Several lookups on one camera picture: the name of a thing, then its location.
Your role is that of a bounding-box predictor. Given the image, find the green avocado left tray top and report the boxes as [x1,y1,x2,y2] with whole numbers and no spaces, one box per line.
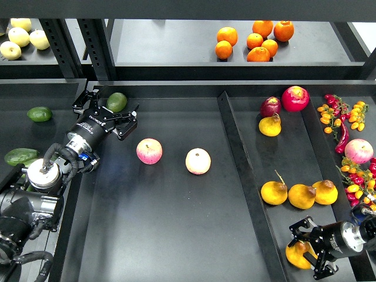
[4,147,39,166]

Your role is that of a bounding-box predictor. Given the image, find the pink apple far right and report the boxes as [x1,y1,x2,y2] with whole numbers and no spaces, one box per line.
[344,139,374,164]

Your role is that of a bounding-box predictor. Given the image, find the black perforated shelf post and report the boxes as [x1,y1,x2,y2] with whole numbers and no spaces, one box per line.
[77,19,118,81]
[39,18,84,79]

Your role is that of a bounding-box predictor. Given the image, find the orange fruit right small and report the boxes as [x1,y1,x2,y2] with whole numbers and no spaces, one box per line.
[261,39,278,58]

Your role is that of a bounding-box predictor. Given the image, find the orange fruit centre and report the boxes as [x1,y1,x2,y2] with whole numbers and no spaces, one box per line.
[246,33,264,50]

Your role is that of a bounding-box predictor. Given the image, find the pale pink apple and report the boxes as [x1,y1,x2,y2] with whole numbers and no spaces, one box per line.
[185,148,212,175]

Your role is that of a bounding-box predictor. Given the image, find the dark red apple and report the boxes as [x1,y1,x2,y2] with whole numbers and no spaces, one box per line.
[260,96,281,118]

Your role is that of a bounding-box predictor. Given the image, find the black perforated shelf post left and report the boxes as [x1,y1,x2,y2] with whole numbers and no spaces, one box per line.
[39,18,84,79]

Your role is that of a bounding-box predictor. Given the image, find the black left tray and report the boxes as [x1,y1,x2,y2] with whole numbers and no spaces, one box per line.
[1,79,86,281]

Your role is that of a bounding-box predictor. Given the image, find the black upper shelf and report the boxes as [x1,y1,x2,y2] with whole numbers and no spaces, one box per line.
[1,1,375,80]

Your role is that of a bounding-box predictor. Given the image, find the black right tray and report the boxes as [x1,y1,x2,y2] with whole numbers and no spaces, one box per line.
[217,80,375,281]

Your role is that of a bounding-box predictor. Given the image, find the orange cherry tomato bunch left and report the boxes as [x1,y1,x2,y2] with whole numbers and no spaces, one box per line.
[317,104,342,134]

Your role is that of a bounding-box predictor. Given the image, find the pale yellow pear top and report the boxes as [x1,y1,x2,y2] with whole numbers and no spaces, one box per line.
[10,18,32,32]

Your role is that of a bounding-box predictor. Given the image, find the pink red apple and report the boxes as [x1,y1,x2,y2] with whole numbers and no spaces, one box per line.
[136,138,163,165]

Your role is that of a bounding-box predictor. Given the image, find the green avocado upper left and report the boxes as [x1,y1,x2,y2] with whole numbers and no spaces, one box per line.
[27,106,53,122]

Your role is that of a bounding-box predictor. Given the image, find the red cherry tomato bunch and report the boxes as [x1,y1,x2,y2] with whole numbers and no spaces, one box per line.
[324,94,351,121]

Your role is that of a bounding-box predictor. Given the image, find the pale yellow pear middle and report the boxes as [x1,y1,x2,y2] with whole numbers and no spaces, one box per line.
[8,27,30,48]

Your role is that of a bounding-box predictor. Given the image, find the pale yellow pear right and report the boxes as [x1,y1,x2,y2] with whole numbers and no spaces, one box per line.
[29,29,50,50]

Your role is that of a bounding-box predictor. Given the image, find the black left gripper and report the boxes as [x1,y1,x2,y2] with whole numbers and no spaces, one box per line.
[66,89,139,153]

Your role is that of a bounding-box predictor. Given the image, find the orange cherry tomato bunch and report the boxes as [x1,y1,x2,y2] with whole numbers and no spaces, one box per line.
[348,100,369,132]
[317,104,342,134]

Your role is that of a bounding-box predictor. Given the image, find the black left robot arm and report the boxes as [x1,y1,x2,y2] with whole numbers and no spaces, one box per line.
[1,90,139,281]

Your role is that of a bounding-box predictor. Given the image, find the pale yellow pear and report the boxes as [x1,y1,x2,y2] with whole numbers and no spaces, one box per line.
[10,18,32,32]
[8,27,30,48]
[29,29,50,50]
[1,41,22,61]

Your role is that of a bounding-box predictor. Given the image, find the green avocado left tray middle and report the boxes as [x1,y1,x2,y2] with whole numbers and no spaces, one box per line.
[26,184,35,192]

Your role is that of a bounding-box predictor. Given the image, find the black middle tray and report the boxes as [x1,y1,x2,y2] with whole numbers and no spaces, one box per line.
[62,87,268,281]

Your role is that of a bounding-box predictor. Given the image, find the black tray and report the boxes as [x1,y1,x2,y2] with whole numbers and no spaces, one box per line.
[62,87,268,281]
[217,80,375,281]
[1,79,86,281]

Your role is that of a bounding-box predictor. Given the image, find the bright red apple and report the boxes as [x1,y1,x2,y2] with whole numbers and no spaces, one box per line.
[281,86,310,112]

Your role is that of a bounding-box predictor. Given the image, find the orange fruit front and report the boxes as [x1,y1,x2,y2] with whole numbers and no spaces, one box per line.
[247,46,270,62]

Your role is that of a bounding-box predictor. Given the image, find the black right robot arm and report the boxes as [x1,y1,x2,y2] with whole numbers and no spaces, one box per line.
[285,205,375,280]

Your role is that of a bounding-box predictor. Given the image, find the red chili pepper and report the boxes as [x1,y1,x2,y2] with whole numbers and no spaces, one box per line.
[335,122,349,154]

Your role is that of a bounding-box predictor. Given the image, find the green avocado tray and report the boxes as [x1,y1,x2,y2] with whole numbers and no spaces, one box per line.
[4,147,39,166]
[26,184,35,192]

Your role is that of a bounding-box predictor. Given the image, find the orange fruit lower left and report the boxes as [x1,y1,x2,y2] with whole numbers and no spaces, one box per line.
[214,41,233,60]

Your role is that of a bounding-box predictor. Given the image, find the orange cherry tomato bunch right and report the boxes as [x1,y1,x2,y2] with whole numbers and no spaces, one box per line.
[348,100,369,132]

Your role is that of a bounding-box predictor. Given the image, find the green avocado in middle tray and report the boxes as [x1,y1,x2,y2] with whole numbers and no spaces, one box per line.
[106,92,127,113]

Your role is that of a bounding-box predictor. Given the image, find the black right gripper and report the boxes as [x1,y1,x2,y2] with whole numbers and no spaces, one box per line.
[287,216,367,280]

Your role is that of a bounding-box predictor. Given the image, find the yellow pear with stem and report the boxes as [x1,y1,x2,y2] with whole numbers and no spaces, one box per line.
[260,170,288,206]

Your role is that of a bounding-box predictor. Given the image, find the pale yellow pear front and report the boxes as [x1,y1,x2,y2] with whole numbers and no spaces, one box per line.
[1,41,22,61]

